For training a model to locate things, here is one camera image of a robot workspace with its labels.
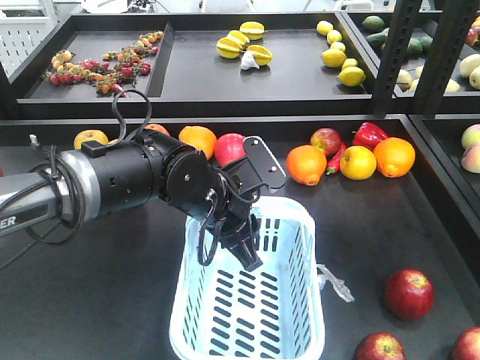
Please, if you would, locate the red bell pepper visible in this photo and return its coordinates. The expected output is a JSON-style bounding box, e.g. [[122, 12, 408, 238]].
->
[[352, 121, 389, 151]]

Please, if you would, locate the orange fruit centre left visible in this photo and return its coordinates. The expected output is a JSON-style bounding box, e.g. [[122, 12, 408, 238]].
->
[[145, 123, 170, 136]]

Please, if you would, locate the cherry tomato vine pile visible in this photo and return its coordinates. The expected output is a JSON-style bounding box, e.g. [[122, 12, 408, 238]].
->
[[42, 31, 164, 98]]

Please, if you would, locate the red apple bottom centre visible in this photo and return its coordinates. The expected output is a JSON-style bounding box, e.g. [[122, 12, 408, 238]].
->
[[353, 332, 407, 360]]

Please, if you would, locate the yellow apple rear left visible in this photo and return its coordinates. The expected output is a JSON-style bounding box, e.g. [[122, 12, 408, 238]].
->
[[73, 129, 109, 150]]

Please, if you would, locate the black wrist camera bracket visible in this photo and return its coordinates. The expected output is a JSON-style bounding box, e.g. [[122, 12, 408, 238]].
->
[[243, 136, 286, 192]]

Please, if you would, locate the pink red apple centre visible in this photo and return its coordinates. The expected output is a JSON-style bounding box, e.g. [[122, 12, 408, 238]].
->
[[214, 133, 246, 167]]

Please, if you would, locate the dark red mango apple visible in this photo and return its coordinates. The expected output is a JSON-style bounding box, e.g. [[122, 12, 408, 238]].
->
[[310, 127, 342, 158]]

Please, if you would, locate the pale peach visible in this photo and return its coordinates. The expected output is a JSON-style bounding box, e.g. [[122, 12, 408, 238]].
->
[[460, 142, 480, 174], [460, 124, 480, 149]]

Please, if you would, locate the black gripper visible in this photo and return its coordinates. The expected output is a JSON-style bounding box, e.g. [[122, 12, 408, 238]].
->
[[212, 155, 268, 272]]

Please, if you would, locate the pale peach rear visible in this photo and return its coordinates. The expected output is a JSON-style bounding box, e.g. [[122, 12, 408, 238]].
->
[[460, 124, 480, 149]]

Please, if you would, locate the orange fruit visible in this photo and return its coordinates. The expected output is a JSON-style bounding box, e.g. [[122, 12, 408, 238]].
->
[[145, 123, 170, 136], [178, 125, 217, 160], [373, 137, 416, 178], [286, 145, 327, 186]]

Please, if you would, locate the clear plastic tag strip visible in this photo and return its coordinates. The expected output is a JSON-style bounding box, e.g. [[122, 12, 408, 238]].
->
[[316, 264, 355, 303]]

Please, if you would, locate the pale peach front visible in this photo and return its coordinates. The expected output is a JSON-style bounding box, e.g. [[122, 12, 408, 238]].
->
[[460, 142, 480, 174]]

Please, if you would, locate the light blue plastic basket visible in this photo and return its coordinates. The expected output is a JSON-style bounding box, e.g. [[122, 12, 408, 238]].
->
[[169, 196, 325, 359]]

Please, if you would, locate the white garlic bulb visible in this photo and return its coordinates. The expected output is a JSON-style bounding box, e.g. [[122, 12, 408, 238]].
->
[[240, 51, 260, 71]]

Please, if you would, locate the black wooden produce stand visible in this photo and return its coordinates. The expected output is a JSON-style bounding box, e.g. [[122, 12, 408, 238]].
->
[[1, 14, 479, 359]]

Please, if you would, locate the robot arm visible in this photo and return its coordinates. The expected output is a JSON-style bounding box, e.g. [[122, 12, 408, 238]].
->
[[1, 130, 286, 271]]

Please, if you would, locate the red chili pepper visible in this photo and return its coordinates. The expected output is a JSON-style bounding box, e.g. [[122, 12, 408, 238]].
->
[[325, 143, 347, 175]]

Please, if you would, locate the black upright post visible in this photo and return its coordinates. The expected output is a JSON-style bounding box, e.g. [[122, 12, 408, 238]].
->
[[373, 0, 479, 116]]

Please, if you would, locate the red apple bottom right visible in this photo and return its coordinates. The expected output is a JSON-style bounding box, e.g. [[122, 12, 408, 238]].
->
[[451, 326, 480, 360]]

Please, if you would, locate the orange fruit right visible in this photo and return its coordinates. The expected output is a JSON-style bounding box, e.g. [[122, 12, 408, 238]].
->
[[373, 137, 416, 178]]

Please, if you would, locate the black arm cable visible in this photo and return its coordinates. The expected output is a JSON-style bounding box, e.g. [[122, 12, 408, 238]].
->
[[111, 88, 153, 146]]

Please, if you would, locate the yellow apple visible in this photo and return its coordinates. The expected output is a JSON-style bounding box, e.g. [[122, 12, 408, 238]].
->
[[340, 145, 377, 180], [73, 129, 109, 150]]

